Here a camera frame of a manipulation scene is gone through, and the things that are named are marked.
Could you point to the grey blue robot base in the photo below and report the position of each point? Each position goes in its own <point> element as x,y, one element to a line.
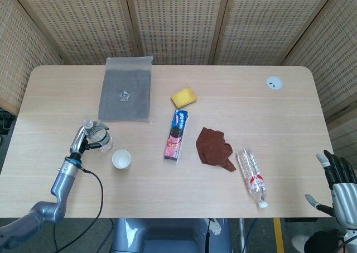
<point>167,236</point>

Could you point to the yellow floor tape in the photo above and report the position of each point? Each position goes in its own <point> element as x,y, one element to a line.
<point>278,233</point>

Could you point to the yellow sponge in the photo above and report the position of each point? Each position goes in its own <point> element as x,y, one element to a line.
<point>183,97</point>

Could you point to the brown crumpled cloth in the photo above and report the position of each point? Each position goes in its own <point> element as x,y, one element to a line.
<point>213,148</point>

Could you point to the small water bottle green label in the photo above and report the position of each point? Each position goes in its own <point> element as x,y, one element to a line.
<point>97,134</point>

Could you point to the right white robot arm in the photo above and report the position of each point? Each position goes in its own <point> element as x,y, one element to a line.
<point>351,241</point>

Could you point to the white paper cup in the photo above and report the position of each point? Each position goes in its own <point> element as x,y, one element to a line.
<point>121,160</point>

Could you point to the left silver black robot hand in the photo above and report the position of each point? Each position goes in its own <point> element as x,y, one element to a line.
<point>78,141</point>

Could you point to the woven bamboo folding screen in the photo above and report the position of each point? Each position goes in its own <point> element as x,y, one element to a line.
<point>178,21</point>

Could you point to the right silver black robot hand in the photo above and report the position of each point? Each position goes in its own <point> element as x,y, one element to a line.
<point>344,202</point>

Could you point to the empty clear bottle red label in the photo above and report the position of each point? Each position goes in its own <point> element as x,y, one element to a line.
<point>252,174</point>

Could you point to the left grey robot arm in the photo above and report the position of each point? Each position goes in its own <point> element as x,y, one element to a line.
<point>55,194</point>

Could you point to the black trouser leg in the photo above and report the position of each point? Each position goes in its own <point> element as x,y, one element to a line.
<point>323,241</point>

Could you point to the grey towel in plastic bag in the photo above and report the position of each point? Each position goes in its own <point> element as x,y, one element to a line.
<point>125,96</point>

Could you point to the blue pink carton box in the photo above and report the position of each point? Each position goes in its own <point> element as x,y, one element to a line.
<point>176,135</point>

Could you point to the silver table leg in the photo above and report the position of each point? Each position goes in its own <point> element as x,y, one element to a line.
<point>242,233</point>

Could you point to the white shoe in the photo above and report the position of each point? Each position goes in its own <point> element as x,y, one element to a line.
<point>299,243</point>

